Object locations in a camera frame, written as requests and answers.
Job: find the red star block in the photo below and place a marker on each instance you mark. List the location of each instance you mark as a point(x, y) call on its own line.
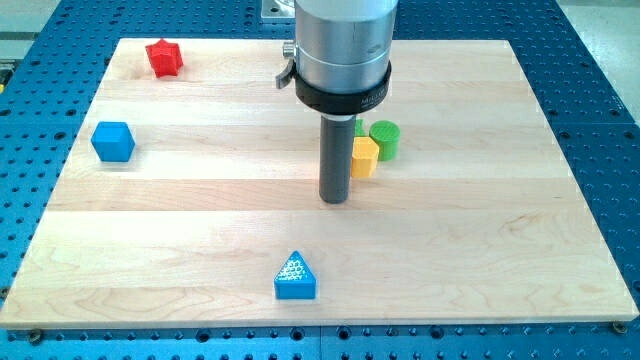
point(165, 58)

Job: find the green block behind rod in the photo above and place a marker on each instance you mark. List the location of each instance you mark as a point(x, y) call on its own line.
point(359, 130)

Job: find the blue triangle block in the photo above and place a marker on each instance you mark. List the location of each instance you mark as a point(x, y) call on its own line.
point(295, 280)

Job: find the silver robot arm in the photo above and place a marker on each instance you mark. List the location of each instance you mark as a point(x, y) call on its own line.
point(339, 58)

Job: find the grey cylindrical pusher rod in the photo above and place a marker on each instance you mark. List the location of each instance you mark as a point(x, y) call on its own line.
point(336, 147)

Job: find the yellow block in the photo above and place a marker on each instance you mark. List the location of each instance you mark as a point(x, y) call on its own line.
point(364, 157)

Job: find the green cylinder block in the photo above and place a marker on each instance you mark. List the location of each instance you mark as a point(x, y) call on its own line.
point(386, 134)

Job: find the blue hexagon block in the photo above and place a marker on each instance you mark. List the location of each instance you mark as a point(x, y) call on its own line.
point(113, 141)

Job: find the wooden board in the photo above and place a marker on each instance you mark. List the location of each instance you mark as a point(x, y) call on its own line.
point(478, 219)

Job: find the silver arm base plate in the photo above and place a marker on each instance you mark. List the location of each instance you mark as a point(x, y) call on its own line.
point(277, 10)

